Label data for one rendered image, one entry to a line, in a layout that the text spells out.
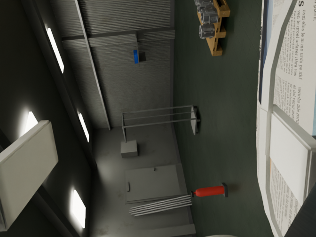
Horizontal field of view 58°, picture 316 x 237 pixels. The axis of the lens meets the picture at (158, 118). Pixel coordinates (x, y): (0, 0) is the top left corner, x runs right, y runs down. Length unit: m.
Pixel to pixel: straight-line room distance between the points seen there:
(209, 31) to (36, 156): 4.01
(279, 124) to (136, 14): 8.58
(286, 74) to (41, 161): 0.19
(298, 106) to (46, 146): 0.18
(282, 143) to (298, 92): 0.08
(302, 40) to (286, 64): 0.03
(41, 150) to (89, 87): 10.25
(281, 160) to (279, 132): 0.01
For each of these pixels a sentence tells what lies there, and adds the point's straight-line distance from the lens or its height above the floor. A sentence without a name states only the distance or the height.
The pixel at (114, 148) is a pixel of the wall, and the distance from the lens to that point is 11.40.
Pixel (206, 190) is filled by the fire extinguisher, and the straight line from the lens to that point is 4.92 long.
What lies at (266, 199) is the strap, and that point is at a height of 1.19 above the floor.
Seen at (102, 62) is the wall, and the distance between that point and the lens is 9.67.
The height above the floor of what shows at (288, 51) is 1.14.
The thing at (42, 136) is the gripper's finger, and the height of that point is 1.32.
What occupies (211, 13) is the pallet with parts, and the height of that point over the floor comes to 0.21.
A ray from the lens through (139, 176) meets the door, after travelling 10.57.
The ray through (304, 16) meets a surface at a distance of 0.23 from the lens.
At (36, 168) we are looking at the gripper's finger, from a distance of 0.17.
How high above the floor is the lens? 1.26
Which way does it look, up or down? 3 degrees down
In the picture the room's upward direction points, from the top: 96 degrees counter-clockwise
